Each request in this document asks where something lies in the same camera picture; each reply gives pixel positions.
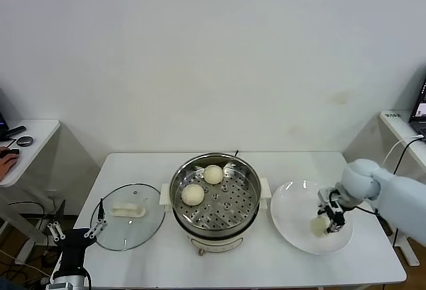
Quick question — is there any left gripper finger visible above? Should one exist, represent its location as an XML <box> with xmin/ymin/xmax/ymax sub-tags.
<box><xmin>83</xmin><ymin>198</ymin><xmax>108</xmax><ymax>239</ymax></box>
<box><xmin>47</xmin><ymin>199</ymin><xmax>67</xmax><ymax>241</ymax></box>

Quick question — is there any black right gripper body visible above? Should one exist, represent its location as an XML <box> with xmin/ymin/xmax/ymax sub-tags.
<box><xmin>327</xmin><ymin>193</ymin><xmax>345</xmax><ymax>218</ymax></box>

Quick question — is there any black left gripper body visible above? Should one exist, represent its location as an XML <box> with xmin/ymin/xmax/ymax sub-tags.
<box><xmin>55</xmin><ymin>226</ymin><xmax>97</xmax><ymax>273</ymax></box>

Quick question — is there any white steamed baozi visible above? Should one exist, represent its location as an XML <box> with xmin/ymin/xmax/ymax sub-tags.
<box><xmin>310</xmin><ymin>216</ymin><xmax>330</xmax><ymax>239</ymax></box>
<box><xmin>203</xmin><ymin>164</ymin><xmax>224</xmax><ymax>185</ymax></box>
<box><xmin>181</xmin><ymin>184</ymin><xmax>205</xmax><ymax>207</ymax></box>

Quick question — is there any glass lid with cream handle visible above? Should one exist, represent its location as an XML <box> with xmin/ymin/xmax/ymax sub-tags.
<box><xmin>90</xmin><ymin>183</ymin><xmax>166</xmax><ymax>251</ymax></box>

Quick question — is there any perforated stainless steel steamer basket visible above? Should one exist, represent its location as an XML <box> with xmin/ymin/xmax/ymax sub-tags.
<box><xmin>169</xmin><ymin>152</ymin><xmax>263</xmax><ymax>231</ymax></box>

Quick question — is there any stainless steel steamer pot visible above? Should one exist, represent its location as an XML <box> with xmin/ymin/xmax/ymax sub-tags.
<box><xmin>160</xmin><ymin>178</ymin><xmax>272</xmax><ymax>257</ymax></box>

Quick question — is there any person right hand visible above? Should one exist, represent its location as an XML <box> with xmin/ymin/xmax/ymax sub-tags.
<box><xmin>0</xmin><ymin>148</ymin><xmax>21</xmax><ymax>180</ymax></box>

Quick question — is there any white round plate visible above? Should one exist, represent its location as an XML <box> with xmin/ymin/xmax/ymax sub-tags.
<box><xmin>270</xmin><ymin>180</ymin><xmax>354</xmax><ymax>255</ymax></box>

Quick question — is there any white rounded side table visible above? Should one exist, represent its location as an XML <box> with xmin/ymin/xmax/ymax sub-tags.
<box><xmin>0</xmin><ymin>119</ymin><xmax>101</xmax><ymax>266</ymax></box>

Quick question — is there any white side table with label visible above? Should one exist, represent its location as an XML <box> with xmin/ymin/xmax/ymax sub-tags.
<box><xmin>342</xmin><ymin>110</ymin><xmax>426</xmax><ymax>267</ymax></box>

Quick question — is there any black remote stick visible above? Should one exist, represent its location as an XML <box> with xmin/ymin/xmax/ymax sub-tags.
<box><xmin>5</xmin><ymin>125</ymin><xmax>27</xmax><ymax>137</ymax></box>

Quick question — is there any black laptop with grey keyboard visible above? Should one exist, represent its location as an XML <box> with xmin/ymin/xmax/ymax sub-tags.
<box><xmin>408</xmin><ymin>67</ymin><xmax>426</xmax><ymax>134</ymax></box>

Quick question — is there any laptop with purple screen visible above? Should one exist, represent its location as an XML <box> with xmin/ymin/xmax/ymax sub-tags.
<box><xmin>0</xmin><ymin>87</ymin><xmax>23</xmax><ymax>140</ymax></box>

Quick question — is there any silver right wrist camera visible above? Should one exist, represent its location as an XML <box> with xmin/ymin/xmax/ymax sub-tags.
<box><xmin>318</xmin><ymin>186</ymin><xmax>340</xmax><ymax>204</ymax></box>

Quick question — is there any black floor cable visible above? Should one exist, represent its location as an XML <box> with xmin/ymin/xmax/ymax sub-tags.
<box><xmin>6</xmin><ymin>202</ymin><xmax>49</xmax><ymax>249</ymax></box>

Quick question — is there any white cable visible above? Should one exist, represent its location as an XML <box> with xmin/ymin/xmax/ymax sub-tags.
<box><xmin>382</xmin><ymin>134</ymin><xmax>425</xmax><ymax>168</ymax></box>

